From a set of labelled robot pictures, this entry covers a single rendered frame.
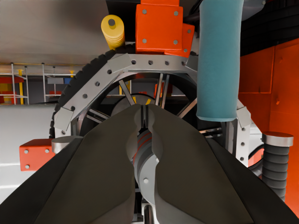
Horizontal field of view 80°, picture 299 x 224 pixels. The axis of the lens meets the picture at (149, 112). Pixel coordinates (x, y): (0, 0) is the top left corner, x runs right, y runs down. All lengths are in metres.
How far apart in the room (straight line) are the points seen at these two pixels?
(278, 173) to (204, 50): 0.26
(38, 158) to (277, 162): 0.53
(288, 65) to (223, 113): 0.34
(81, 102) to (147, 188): 0.27
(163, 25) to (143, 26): 0.05
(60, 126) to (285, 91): 0.66
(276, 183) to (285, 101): 0.36
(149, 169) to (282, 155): 0.23
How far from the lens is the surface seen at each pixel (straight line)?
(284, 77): 0.70
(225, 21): 0.42
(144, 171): 0.37
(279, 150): 0.36
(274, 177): 0.38
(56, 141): 0.29
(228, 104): 0.41
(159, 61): 0.49
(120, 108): 1.04
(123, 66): 0.48
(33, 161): 0.57
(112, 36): 0.51
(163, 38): 0.50
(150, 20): 0.51
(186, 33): 0.52
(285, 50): 0.71
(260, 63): 0.80
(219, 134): 0.68
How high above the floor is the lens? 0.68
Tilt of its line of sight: 6 degrees up
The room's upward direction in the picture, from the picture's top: 180 degrees counter-clockwise
